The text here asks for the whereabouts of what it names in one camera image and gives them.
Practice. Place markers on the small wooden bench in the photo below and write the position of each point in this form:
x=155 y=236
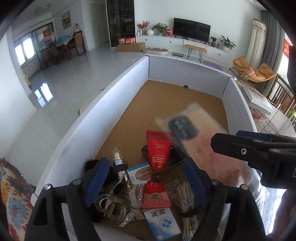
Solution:
x=201 y=51

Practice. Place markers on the red envelope bundle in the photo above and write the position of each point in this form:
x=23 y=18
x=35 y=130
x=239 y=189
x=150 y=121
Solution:
x=158 y=150

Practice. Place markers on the large white cardboard box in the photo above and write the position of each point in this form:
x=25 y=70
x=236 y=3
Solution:
x=121 y=115

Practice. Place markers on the floral patterned cushion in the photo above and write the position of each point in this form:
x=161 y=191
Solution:
x=16 y=207

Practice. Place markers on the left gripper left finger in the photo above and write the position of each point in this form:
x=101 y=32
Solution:
x=47 y=220

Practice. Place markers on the black television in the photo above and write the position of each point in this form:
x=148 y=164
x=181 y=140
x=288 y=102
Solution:
x=191 y=29

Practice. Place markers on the red flowers white vase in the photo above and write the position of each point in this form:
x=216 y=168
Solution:
x=143 y=26

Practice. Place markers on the dining table with chairs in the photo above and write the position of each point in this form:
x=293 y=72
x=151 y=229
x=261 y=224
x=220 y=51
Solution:
x=57 y=50

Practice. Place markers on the small glass bottle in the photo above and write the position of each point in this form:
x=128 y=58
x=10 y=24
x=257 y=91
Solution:
x=117 y=157

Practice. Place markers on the small white card box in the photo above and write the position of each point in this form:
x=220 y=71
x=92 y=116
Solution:
x=140 y=174

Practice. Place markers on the blue white medicine box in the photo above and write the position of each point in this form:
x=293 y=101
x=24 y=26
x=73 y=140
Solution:
x=162 y=223

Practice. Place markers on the rhinestone bow hair clip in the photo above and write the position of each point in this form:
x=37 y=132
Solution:
x=133 y=195

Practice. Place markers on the purple round rug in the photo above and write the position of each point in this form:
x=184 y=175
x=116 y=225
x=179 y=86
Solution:
x=212 y=65

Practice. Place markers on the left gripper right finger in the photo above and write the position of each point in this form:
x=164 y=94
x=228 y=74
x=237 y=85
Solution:
x=244 y=221

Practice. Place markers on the grey curtain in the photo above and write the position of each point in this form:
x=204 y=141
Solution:
x=274 y=41

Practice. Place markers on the orange lounge chair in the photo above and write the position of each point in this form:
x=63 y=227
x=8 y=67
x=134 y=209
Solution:
x=244 y=71

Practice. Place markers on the phone case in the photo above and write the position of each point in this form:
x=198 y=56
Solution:
x=192 y=130

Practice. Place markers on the white standing air conditioner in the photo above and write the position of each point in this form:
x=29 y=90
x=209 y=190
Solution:
x=257 y=43

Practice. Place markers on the green plant left of tv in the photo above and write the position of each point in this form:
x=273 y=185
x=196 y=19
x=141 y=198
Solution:
x=160 y=28

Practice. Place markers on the bagged bamboo stick bundle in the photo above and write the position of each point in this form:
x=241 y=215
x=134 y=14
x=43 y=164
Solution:
x=180 y=192

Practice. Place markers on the white flat box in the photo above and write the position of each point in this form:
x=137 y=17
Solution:
x=257 y=100

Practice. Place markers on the wooden slatted bench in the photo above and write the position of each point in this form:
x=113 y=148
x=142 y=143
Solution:
x=281 y=95

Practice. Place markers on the dark display shelf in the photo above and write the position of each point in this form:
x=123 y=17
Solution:
x=120 y=16

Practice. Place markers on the red window decoration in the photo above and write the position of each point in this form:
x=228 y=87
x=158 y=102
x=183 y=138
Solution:
x=286 y=48

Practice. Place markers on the brown cardboard box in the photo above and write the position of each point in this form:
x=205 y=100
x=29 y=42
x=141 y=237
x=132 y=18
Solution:
x=136 y=47

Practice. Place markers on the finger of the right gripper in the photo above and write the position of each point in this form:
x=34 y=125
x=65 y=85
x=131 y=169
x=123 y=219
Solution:
x=267 y=137
x=246 y=149

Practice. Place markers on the small potted plant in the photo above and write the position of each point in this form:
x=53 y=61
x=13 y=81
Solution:
x=213 y=41

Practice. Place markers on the white tv cabinet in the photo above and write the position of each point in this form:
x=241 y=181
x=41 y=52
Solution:
x=177 y=45

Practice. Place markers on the potted green plant right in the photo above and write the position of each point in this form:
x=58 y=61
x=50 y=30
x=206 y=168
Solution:
x=227 y=43

